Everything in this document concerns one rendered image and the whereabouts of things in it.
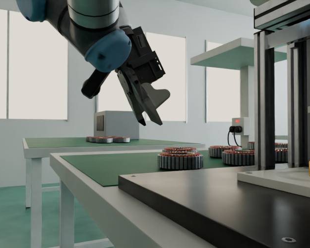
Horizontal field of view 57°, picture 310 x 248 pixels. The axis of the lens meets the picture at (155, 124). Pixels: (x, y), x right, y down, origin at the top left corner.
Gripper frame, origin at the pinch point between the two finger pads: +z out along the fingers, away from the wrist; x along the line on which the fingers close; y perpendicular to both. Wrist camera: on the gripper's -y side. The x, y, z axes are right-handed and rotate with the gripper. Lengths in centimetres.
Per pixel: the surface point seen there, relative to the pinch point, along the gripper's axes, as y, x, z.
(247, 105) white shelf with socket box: 65, 71, 19
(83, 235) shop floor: -50, 176, 70
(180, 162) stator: 3.6, 2.8, 10.6
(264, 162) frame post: 17.1, -7.4, 16.3
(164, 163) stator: 0.6, 5.3, 9.5
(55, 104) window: -34, 415, -60
